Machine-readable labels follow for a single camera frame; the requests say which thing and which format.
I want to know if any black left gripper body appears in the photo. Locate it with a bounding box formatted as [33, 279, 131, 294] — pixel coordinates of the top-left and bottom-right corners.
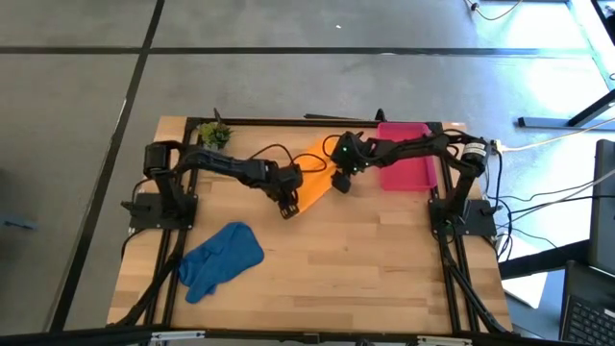
[261, 165, 302, 206]

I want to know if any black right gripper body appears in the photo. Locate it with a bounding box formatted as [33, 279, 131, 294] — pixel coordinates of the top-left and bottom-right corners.
[331, 132, 374, 175]

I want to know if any orange microfiber towel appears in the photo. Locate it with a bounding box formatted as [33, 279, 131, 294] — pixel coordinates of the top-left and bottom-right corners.
[292, 136, 341, 215]

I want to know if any blue microfiber towel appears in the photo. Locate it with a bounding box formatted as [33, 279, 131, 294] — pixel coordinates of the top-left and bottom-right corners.
[178, 221, 265, 305]

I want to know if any pink plastic basket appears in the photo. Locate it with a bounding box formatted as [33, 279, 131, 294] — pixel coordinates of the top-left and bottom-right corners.
[376, 121, 439, 192]

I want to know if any small green potted plant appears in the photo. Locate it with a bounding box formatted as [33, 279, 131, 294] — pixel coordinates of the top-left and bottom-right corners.
[197, 121, 234, 151]

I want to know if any grey desk foot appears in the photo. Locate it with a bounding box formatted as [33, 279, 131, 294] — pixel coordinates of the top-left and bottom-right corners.
[517, 116, 578, 130]

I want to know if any black desk crossbar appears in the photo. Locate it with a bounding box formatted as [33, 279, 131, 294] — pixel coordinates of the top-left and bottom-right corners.
[498, 238, 593, 281]

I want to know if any black desk leg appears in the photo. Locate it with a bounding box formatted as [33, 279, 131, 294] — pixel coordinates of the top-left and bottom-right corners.
[568, 88, 615, 128]

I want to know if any dark grey monitor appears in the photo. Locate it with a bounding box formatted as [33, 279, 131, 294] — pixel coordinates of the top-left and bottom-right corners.
[589, 138, 615, 276]

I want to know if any black laptop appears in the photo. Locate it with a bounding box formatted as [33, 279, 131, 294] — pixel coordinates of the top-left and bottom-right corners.
[559, 260, 615, 346]

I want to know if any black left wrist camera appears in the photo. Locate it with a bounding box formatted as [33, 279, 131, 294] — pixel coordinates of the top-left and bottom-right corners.
[281, 164, 305, 192]

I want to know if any black aluminium rig frame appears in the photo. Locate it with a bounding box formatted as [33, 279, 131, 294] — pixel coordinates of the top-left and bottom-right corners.
[0, 108, 573, 346]

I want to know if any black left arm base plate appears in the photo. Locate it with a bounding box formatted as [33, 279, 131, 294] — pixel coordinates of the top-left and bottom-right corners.
[122, 191, 199, 231]

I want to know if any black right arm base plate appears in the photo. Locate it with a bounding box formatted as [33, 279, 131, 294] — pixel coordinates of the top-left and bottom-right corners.
[429, 197, 498, 237]

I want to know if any silver metal bracket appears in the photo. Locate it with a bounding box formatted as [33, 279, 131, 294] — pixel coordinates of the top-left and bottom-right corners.
[150, 330, 207, 343]
[416, 335, 473, 346]

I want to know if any black cable with plug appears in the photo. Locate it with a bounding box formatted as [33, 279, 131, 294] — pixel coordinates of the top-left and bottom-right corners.
[463, 0, 523, 22]

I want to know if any yellow power cord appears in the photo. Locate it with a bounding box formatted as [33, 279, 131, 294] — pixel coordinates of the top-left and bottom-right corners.
[499, 116, 615, 154]

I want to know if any grey floor cable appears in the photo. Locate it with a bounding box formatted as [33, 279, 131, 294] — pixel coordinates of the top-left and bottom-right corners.
[542, 167, 615, 206]

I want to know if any black floor cable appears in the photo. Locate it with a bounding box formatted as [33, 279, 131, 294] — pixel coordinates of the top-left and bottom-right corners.
[499, 190, 615, 217]

